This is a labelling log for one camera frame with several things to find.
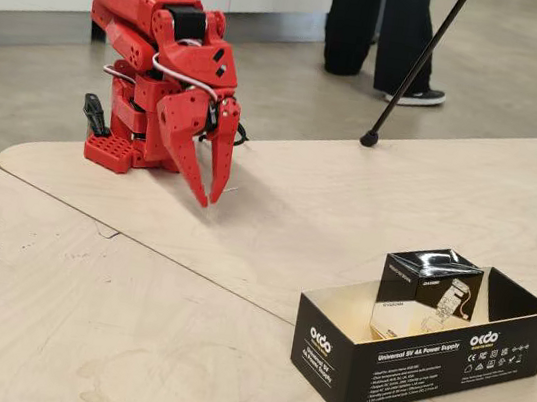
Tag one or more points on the person in black trousers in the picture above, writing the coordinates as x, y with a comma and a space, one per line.
404, 34

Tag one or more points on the black table clamp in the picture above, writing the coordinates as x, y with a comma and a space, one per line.
95, 112

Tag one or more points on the open black yellow box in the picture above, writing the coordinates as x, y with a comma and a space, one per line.
373, 378

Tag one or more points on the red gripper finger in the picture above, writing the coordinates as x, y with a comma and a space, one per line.
223, 149
183, 127

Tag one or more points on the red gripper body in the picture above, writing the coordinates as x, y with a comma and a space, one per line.
183, 115

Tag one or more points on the black tripod leg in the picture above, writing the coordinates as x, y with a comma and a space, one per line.
420, 67

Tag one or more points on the small black glossy box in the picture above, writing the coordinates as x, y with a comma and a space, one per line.
437, 287

